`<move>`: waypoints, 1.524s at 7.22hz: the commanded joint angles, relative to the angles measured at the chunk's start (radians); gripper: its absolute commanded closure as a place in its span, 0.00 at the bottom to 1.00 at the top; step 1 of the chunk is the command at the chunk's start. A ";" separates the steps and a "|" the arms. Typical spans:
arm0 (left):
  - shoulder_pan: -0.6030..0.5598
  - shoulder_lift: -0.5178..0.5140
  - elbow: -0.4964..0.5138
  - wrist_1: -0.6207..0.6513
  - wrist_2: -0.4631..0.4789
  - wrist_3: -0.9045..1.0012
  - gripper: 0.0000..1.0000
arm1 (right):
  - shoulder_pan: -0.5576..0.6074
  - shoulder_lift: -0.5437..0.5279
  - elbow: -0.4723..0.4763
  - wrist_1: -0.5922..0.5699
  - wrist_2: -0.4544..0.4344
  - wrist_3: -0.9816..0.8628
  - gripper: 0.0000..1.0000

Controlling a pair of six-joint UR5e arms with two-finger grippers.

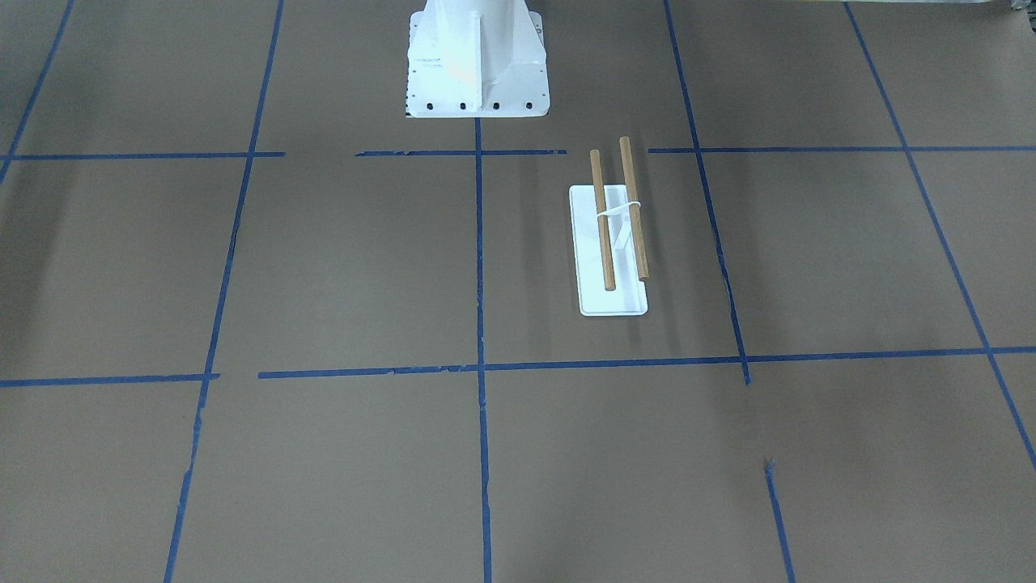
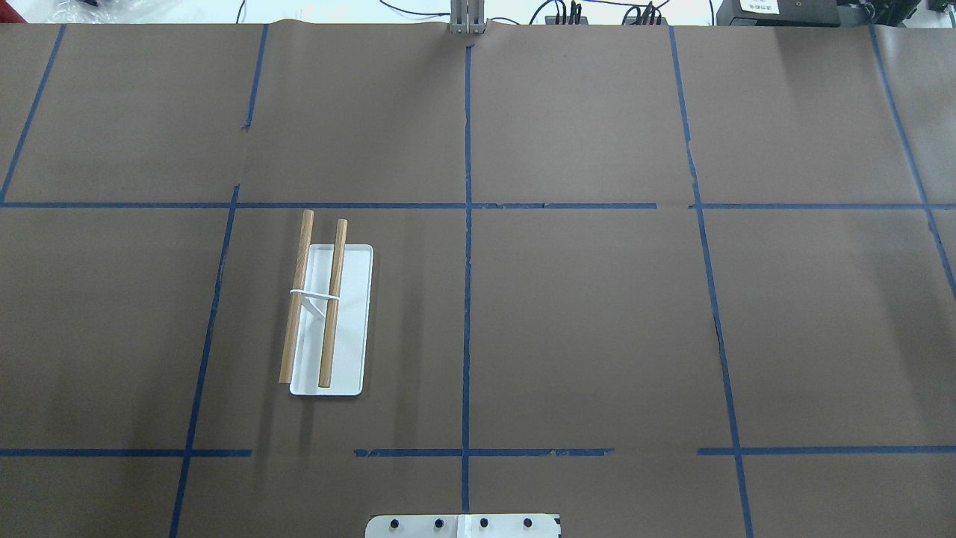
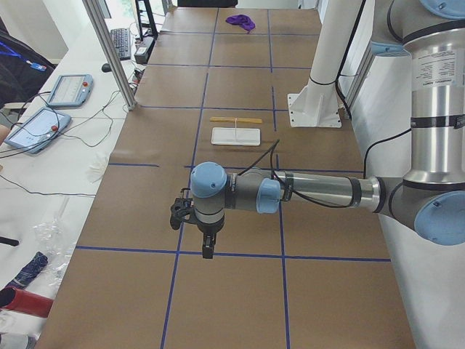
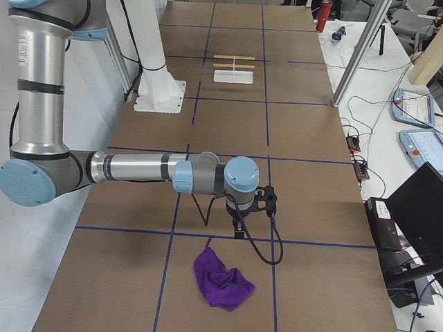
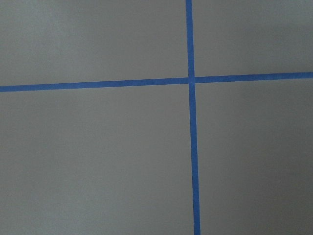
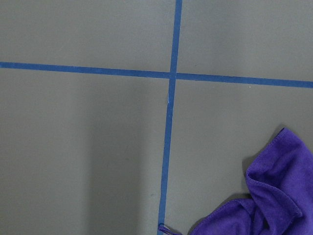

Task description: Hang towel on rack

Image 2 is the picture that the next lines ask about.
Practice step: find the brown paper table cover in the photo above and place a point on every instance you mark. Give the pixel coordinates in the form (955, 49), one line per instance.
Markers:
(674, 282)

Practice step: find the left orange black usb hub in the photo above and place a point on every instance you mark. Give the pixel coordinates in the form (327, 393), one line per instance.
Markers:
(566, 13)

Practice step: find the orange black usb hub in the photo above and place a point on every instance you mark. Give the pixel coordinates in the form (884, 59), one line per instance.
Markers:
(566, 13)
(643, 15)

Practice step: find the right orange black usb hub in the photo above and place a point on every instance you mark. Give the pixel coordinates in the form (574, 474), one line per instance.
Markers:
(643, 15)

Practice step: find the black mini pc box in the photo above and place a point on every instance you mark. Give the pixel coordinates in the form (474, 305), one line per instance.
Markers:
(823, 14)

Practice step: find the aluminium frame post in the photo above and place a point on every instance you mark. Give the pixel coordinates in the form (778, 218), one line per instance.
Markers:
(468, 17)

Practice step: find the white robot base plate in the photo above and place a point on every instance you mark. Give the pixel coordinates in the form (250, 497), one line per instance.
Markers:
(465, 525)

